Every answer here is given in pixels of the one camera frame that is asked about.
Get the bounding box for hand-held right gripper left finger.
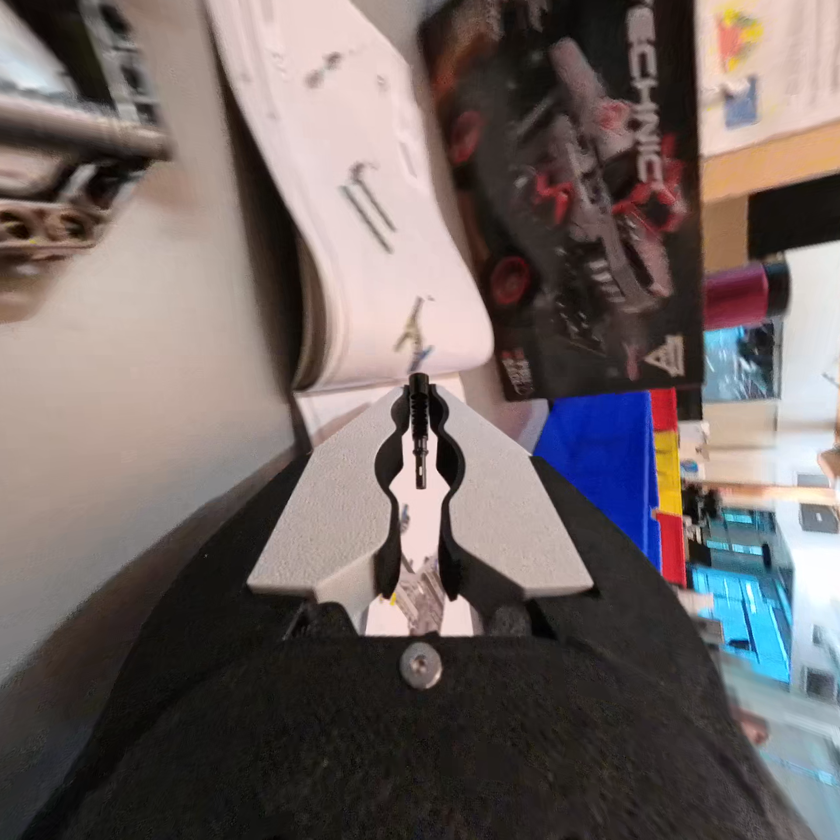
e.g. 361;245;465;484
247;386;404;636

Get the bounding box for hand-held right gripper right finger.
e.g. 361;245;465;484
435;385;596;602

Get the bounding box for black toy axle pin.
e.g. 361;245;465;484
407;371;431;490

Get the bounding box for nested blue storage bins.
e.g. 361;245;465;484
533;391;662;573

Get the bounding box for yellow storage bin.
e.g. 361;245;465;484
654;430;685;516

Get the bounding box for maroon bottle with black lid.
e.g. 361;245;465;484
703;257;793;330

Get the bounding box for black toy car set box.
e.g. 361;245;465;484
419;0;708;403

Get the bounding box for open instruction booklet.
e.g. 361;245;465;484
202;0;551;641

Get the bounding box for partly built toy chassis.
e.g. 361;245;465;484
0;0;177;277

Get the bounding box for instruction poster on wooden board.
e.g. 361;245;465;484
694;0;840;201

